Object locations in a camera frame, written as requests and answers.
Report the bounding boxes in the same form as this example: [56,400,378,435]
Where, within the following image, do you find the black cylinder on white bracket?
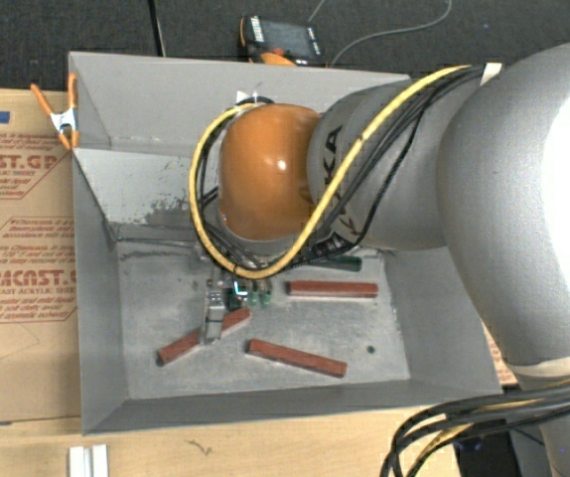
[310,237,350,262]

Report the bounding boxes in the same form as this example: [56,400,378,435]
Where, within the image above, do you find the brown cardboard board red print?
[0,85,83,429]

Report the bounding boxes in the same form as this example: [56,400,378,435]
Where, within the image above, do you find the red-brown flat block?
[156,306,253,368]
[244,338,350,380]
[284,279,380,300]

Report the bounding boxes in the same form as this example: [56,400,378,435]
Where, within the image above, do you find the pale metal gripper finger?
[200,290,225,346]

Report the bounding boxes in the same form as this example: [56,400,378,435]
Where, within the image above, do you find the dark green flat block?
[309,254,363,273]

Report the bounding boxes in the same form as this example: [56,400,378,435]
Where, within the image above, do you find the grey metal bin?
[68,51,504,436]

